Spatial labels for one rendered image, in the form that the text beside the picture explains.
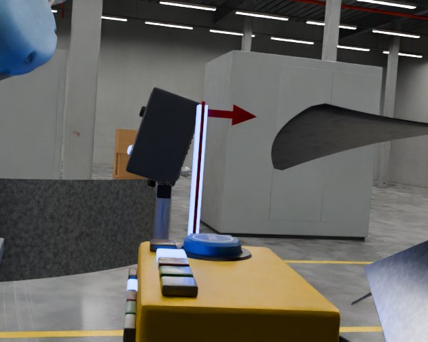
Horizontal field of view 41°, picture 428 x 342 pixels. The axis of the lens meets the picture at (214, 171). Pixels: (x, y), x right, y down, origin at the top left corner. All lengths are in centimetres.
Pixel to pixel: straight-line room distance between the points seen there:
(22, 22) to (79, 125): 422
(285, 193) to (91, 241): 482
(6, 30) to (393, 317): 53
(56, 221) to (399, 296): 185
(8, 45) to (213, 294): 44
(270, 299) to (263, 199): 672
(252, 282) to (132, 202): 231
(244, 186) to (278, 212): 56
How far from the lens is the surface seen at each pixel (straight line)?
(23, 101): 662
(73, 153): 489
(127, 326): 29
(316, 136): 67
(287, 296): 30
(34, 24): 70
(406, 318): 69
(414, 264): 72
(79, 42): 494
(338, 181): 737
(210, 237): 40
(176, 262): 33
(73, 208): 242
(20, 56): 67
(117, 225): 257
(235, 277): 33
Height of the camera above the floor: 115
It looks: 3 degrees down
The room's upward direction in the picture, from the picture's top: 4 degrees clockwise
